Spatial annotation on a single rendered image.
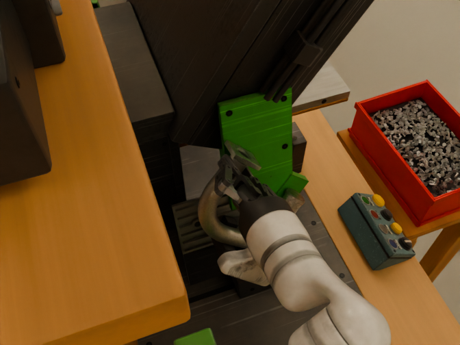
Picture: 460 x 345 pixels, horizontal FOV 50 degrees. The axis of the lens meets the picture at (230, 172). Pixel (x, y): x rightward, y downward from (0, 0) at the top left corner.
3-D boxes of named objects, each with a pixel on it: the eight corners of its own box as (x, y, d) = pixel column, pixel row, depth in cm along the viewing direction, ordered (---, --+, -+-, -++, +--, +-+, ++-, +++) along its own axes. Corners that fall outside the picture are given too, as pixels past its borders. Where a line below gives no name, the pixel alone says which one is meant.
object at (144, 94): (154, 122, 118) (131, -1, 91) (192, 225, 101) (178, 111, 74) (78, 142, 114) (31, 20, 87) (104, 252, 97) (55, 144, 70)
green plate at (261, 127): (274, 165, 92) (270, 63, 78) (293, 192, 85) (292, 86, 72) (216, 183, 89) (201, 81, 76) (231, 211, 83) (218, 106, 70)
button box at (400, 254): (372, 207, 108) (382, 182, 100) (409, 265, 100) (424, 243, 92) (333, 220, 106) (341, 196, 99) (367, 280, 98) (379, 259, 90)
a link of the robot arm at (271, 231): (212, 263, 63) (228, 300, 58) (267, 200, 60) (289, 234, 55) (261, 278, 68) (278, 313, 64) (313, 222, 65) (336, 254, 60)
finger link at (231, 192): (251, 199, 64) (252, 193, 66) (223, 178, 64) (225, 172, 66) (240, 212, 65) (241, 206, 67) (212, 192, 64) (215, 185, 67)
